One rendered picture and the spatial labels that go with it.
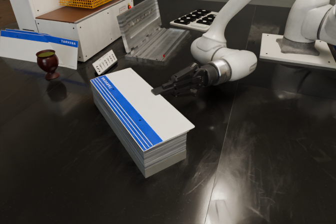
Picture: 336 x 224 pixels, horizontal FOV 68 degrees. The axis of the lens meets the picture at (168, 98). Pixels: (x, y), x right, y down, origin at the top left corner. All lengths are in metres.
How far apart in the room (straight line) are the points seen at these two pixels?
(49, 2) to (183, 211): 1.14
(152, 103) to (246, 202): 0.36
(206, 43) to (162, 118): 0.44
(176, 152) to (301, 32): 0.93
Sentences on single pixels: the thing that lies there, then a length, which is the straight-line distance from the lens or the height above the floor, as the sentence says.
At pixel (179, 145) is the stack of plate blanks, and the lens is 0.68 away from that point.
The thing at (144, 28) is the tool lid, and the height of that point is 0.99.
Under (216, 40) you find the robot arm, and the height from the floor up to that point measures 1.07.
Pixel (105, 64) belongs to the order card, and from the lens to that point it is 1.17.
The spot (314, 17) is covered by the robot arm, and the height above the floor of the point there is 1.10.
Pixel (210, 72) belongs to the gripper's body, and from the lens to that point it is 0.87.
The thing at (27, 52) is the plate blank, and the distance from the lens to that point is 1.41.
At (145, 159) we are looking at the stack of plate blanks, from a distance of 0.64.
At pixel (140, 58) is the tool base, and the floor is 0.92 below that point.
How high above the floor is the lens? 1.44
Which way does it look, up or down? 34 degrees down
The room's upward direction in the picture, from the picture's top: straight up
